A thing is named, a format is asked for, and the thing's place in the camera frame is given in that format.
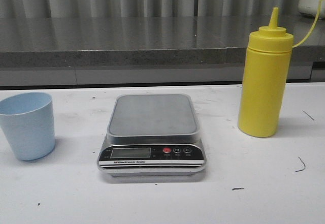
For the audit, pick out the silver electronic kitchen scale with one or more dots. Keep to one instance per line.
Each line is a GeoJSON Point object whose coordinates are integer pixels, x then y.
{"type": "Point", "coordinates": [152, 134]}

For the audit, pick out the yellow squeeze bottle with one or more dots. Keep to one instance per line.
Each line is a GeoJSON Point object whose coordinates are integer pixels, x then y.
{"type": "Point", "coordinates": [267, 62]}

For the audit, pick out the grey stone counter ledge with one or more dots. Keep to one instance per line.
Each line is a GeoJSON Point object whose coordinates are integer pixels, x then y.
{"type": "Point", "coordinates": [132, 42]}

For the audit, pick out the light blue plastic cup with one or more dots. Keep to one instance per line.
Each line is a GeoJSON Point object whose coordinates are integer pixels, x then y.
{"type": "Point", "coordinates": [27, 122]}

